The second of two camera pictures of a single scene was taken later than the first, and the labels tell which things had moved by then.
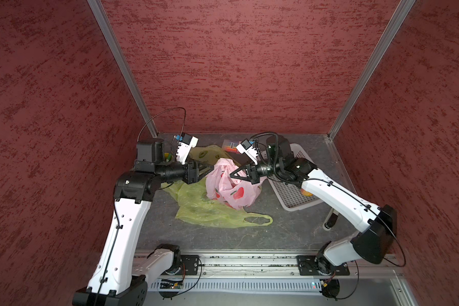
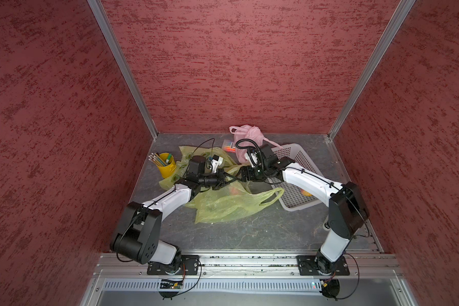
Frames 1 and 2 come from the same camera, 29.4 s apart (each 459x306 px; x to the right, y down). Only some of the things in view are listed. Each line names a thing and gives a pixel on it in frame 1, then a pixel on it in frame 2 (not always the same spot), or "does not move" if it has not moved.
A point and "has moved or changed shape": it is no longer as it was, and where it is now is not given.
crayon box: [231, 146] does not move
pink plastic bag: [234, 192] -> [248, 138]
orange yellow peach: [306, 193] does not move
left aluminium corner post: [101, 16] does not move
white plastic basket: [290, 195] does not move
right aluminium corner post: [399, 17] does not move
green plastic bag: [199, 208] has moved or changed shape
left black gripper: [194, 177] -> [221, 174]
